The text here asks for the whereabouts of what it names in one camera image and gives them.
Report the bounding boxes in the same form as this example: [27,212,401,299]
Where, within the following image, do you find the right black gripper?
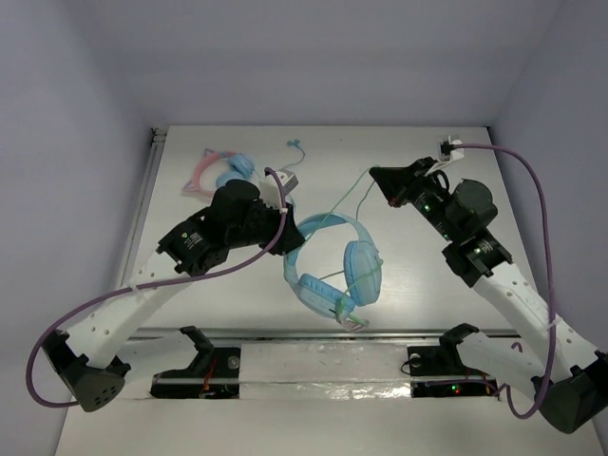
[372,156,459,242]

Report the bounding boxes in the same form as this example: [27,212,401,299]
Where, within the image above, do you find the green headphone cable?
[317,168,386,333]

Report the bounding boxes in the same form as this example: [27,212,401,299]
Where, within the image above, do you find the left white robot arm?
[26,180,304,412]

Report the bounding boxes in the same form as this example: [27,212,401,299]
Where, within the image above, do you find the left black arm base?
[150,326,241,399]

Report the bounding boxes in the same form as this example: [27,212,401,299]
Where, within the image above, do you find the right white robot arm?
[370,158,607,434]

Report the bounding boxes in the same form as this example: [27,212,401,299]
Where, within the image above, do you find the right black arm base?
[400,323,500,398]

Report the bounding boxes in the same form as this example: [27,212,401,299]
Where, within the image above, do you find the pink blue cat-ear headphones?
[181,148,256,198]

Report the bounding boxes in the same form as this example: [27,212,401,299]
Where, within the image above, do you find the white foam block with tape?
[238,341,411,401]

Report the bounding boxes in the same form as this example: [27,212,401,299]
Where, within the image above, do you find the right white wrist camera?
[426,135,465,176]

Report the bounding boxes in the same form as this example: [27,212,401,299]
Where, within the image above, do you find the blue earbuds with cable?
[281,139,306,169]

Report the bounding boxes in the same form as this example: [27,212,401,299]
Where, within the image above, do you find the left side aluminium rail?
[112,127,168,289]

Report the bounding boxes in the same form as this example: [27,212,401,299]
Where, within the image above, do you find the aluminium rail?
[130,328,519,340]
[112,127,168,289]

